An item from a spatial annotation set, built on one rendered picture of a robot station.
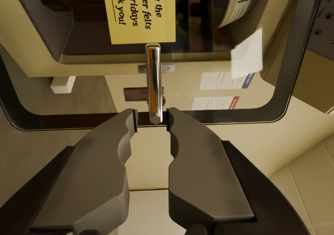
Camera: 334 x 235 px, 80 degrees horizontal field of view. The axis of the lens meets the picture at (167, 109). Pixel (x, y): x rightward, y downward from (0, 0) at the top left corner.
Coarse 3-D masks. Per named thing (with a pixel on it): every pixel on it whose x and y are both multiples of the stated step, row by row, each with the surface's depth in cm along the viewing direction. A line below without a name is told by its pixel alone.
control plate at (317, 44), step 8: (328, 0) 26; (320, 8) 27; (328, 8) 26; (320, 16) 28; (320, 24) 28; (328, 24) 28; (312, 32) 29; (328, 32) 28; (312, 40) 30; (320, 40) 29; (328, 40) 29; (312, 48) 31; (320, 48) 30; (328, 48) 29; (328, 56) 30
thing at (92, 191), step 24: (120, 120) 11; (96, 144) 9; (120, 144) 10; (72, 168) 8; (96, 168) 8; (120, 168) 8; (72, 192) 7; (96, 192) 7; (120, 192) 7; (48, 216) 6; (72, 216) 6; (96, 216) 7; (120, 216) 7
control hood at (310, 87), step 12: (312, 60) 32; (324, 60) 31; (300, 72) 34; (312, 72) 33; (324, 72) 32; (300, 84) 36; (312, 84) 34; (324, 84) 33; (300, 96) 37; (312, 96) 35; (324, 96) 34; (324, 108) 35
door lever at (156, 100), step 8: (152, 48) 19; (160, 48) 20; (152, 56) 20; (160, 56) 20; (152, 64) 20; (160, 64) 20; (152, 72) 20; (160, 72) 21; (152, 80) 21; (160, 80) 21; (152, 88) 21; (160, 88) 22; (152, 96) 22; (160, 96) 22; (152, 104) 22; (160, 104) 22; (152, 112) 23; (160, 112) 23; (152, 120) 23; (160, 120) 23
